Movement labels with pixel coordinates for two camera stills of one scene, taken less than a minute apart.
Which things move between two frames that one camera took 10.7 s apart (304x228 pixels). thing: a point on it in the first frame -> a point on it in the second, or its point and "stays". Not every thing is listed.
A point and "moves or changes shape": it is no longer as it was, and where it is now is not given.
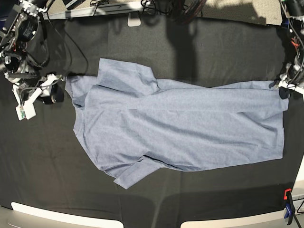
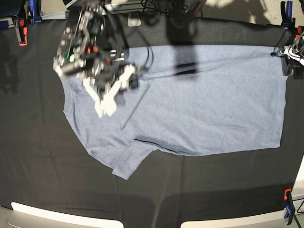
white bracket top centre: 134,19 stays
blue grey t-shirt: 137,128 moves or changes shape
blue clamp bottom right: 290,209 stays
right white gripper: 299,89 -> 291,53
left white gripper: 26,109 -> 108,104
